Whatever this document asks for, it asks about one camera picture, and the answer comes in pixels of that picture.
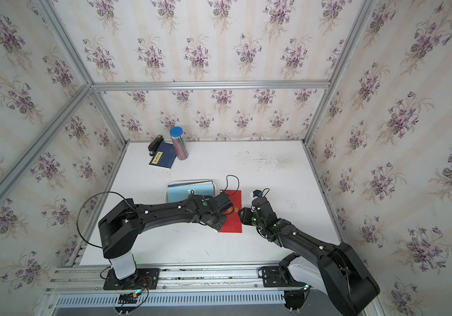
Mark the aluminium mounting rail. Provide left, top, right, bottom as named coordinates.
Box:
left=44, top=260, right=373, bottom=295

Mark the black stapler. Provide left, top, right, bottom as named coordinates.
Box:
left=148, top=135, right=164, bottom=157

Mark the light blue envelope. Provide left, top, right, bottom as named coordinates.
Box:
left=167, top=185, right=215, bottom=203

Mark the black left camera cable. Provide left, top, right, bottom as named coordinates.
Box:
left=223, top=174, right=241, bottom=195

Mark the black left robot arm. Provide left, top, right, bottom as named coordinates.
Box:
left=98, top=192, right=235, bottom=280

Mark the dark blue book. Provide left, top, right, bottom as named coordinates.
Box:
left=149, top=142, right=177, bottom=169

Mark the white plastic storage box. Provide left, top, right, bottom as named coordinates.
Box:
left=166, top=180, right=215, bottom=203

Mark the blue-lidded pencil tube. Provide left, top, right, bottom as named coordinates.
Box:
left=169, top=126, right=189, bottom=161

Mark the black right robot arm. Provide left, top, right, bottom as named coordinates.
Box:
left=239, top=196, right=380, bottom=315

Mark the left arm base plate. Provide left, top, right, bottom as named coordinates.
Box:
left=103, top=268, right=160, bottom=291

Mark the light green envelope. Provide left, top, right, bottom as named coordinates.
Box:
left=168, top=180, right=214, bottom=188

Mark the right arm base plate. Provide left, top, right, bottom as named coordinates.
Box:
left=257, top=266, right=306, bottom=288

